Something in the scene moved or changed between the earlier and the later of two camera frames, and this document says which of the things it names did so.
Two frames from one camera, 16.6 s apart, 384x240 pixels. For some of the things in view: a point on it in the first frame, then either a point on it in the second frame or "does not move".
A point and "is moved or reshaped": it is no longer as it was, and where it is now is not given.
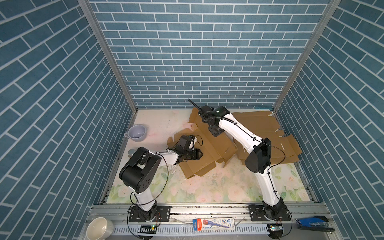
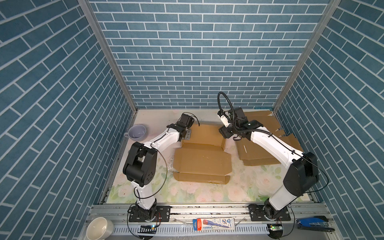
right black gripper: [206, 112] -> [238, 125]
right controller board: [275, 231] does not move
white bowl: [99, 228] does not move
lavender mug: [136, 133] does not move
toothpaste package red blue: [213, 224] does not move
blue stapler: [315, 223] does not move
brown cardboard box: [215, 149] is moved or reshaped
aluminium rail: [213, 222] does not move
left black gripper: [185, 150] -> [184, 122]
